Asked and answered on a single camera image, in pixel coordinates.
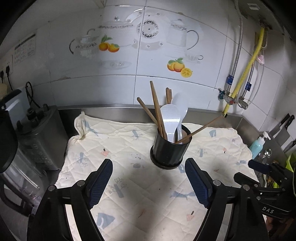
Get yellow gas hose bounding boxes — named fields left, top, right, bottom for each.
left=222, top=26, right=265, bottom=118

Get long curved wooden spoon handle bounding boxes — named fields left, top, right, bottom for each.
left=175, top=114, right=225, bottom=144

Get right angle valve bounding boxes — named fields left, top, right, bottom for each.
left=238, top=96, right=248, bottom=110

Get left angle valve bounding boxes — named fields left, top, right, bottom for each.
left=218, top=88, right=235, bottom=105

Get thick round wooden stick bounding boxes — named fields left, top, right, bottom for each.
left=137, top=97, right=159, bottom=127

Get blue soap pump bottle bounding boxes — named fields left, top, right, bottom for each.
left=249, top=132, right=271, bottom=160

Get white rice paddle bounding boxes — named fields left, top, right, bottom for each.
left=160, top=104, right=181, bottom=143

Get braided steel hose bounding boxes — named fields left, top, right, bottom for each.
left=225, top=0, right=244, bottom=93
left=240, top=60, right=258, bottom=100

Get wooden chopstick left in cup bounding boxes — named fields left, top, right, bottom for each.
left=149, top=80, right=167, bottom=140

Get thin wooden chopstick in cup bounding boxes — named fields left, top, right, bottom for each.
left=168, top=89, right=172, bottom=104

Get cleaver knife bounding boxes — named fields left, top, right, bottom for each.
left=269, top=113, right=295, bottom=147

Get wooden chopstick middle in cup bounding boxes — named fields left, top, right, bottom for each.
left=166, top=87, right=169, bottom=104

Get black power cable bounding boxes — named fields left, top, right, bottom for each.
left=1, top=69, right=39, bottom=110

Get angle valve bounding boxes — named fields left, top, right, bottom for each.
left=218, top=88, right=235, bottom=105
left=238, top=96, right=248, bottom=110

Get black blender appliance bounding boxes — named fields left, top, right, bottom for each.
left=16, top=104, right=68, bottom=171

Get black handled kitchen knife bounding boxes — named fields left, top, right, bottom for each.
left=284, top=140, right=296, bottom=153

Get braided steel hose right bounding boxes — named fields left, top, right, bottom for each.
left=240, top=60, right=258, bottom=100

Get green plastic basket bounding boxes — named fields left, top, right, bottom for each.
left=272, top=153, right=296, bottom=188

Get braided steel hose left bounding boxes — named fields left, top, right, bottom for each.
left=225, top=0, right=244, bottom=93

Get wall power socket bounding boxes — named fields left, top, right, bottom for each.
left=1, top=65, right=12, bottom=78

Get black utensil holder cup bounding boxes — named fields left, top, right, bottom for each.
left=150, top=129, right=192, bottom=170

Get clear blender jug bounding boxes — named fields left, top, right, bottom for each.
left=0, top=89, right=50, bottom=216

